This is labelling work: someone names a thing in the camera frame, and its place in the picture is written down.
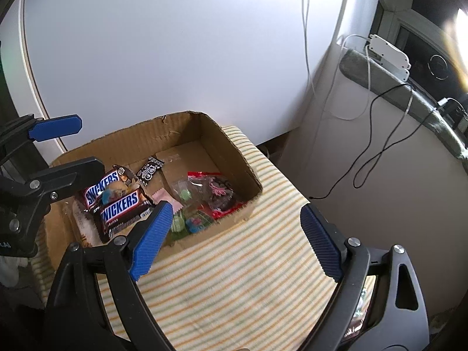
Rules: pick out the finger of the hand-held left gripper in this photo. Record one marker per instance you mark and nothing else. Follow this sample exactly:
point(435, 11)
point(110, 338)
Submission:
point(55, 128)
point(69, 175)

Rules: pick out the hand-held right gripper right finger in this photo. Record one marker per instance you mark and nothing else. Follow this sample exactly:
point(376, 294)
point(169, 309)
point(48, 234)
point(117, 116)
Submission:
point(321, 245)

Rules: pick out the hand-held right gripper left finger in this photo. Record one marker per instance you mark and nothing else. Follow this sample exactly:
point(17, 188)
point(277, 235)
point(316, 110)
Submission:
point(153, 241)

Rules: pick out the brown chocolate bar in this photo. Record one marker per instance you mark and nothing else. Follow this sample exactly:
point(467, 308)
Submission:
point(98, 187)
point(120, 204)

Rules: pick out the pink candy wrapper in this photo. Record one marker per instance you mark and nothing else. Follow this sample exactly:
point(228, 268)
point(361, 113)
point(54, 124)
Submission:
point(164, 198)

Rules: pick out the blue and yellow candy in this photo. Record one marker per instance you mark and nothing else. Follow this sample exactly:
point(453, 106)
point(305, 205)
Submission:
point(109, 196)

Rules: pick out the blue and red candy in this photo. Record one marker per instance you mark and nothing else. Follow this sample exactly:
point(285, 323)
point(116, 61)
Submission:
point(197, 223)

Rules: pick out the green candy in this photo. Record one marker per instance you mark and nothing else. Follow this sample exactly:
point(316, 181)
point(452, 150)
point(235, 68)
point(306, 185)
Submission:
point(185, 193)
point(177, 223)

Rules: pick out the black and white snack packet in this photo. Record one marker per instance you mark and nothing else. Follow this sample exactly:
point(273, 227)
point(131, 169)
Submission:
point(148, 172)

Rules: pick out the clear bag with red top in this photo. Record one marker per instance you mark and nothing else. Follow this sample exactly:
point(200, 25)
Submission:
point(215, 190)

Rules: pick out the cardboard box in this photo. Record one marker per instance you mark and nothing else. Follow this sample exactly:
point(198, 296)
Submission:
point(204, 135)

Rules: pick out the striped cloth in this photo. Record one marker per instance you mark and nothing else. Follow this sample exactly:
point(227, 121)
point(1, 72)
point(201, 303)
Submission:
point(237, 281)

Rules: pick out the large white board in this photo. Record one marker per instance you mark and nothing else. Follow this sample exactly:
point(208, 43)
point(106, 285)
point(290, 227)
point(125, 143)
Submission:
point(164, 44)

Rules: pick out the grey stone windowsill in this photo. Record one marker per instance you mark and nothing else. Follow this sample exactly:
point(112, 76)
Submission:
point(356, 65)

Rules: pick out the black plug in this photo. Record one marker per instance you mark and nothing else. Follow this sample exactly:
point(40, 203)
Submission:
point(453, 109)

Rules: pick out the white power adapter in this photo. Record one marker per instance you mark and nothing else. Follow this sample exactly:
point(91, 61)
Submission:
point(389, 55)

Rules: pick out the window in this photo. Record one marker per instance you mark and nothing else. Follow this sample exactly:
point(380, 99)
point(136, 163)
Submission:
point(420, 44)

